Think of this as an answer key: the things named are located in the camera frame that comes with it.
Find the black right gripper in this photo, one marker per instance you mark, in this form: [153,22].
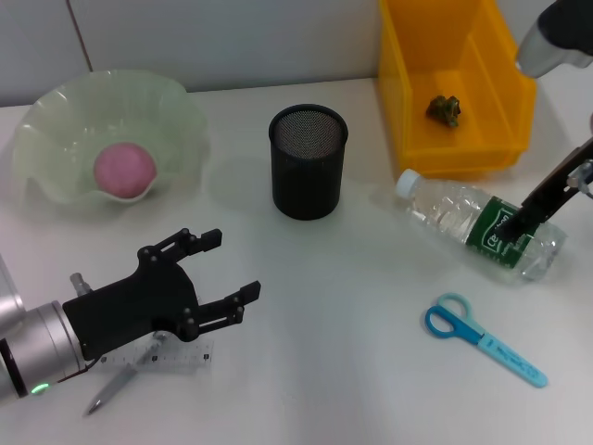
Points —
[553,190]

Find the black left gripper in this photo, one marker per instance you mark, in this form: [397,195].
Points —
[139,303]

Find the clear water bottle green label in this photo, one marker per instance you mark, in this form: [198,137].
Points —
[445,204]

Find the blue scissors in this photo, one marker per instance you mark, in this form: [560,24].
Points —
[463,326]

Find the clear plastic ruler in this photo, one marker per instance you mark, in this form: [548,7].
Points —
[185,359]

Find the black mesh pen holder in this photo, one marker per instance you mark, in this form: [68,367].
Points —
[306,181]

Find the silver ballpoint pen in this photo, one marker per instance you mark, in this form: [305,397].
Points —
[113,385]

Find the pale green wavy fruit plate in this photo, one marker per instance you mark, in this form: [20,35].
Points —
[60,125]

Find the yellow plastic storage bin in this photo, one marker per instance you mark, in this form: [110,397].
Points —
[417,120]

